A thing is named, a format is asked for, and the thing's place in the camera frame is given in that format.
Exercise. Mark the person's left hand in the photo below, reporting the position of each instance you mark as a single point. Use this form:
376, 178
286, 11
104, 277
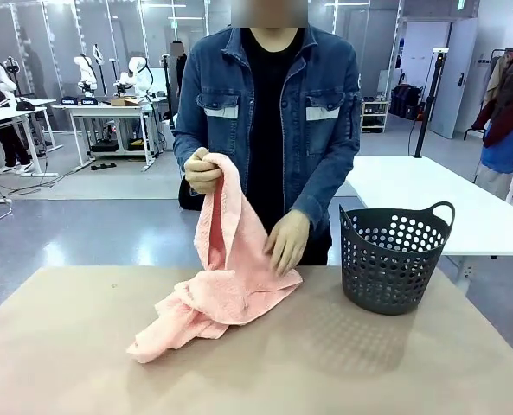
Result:
288, 240

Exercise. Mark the person's right hand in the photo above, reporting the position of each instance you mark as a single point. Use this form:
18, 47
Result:
202, 173

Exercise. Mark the pink herringbone towel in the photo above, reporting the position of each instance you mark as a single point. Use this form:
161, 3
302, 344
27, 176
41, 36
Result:
221, 294

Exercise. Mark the person's right denim forearm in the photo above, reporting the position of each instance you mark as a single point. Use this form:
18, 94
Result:
184, 149

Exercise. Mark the person's left denim forearm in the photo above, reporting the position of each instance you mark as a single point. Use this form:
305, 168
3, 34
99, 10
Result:
325, 181

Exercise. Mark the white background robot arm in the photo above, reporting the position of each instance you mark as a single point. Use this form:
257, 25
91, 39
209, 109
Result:
85, 75
136, 73

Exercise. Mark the black bag behind person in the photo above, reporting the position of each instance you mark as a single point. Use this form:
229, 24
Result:
187, 201

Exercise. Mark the thin black stand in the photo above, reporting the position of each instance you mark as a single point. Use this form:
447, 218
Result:
167, 91

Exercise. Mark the person in denim jacket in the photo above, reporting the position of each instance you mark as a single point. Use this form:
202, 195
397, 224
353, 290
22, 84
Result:
269, 108

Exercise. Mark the black case under desk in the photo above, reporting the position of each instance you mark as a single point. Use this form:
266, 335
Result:
104, 146

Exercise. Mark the brown cardboard box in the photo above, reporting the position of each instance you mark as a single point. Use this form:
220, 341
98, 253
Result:
122, 102

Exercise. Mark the background person in black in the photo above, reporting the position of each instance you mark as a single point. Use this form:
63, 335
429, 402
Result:
180, 65

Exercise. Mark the white desk with robots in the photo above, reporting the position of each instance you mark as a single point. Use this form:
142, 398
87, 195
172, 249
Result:
109, 109

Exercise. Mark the dark grey perforated basket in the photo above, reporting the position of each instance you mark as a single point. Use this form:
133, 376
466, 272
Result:
381, 308

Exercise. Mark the black labelled box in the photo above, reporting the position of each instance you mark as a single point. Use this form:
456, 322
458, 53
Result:
88, 102
70, 100

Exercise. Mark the large white table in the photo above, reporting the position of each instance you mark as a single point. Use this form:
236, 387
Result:
412, 181

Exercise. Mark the white shoe shelf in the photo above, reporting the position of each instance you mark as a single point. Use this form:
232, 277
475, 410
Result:
375, 116

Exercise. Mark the black luggage bag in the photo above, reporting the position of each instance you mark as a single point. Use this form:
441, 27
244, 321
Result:
405, 101

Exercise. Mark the background person with black trousers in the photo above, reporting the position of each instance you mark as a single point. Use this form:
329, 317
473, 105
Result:
11, 144

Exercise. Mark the black tripod pole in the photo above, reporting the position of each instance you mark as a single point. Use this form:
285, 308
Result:
429, 104

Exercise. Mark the white side desk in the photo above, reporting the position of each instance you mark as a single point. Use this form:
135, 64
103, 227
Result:
5, 116

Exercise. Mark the white open door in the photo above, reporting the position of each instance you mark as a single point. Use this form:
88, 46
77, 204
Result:
453, 78

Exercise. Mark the blue hanging garment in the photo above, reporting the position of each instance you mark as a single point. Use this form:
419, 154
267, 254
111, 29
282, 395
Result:
504, 151

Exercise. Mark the beige hanging coat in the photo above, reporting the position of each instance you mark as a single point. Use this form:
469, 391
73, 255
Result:
496, 82

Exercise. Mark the dark maroon jacket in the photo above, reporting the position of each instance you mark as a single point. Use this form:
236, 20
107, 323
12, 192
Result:
511, 99

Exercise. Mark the black floor bracket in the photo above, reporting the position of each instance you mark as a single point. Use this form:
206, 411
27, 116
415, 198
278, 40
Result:
103, 165

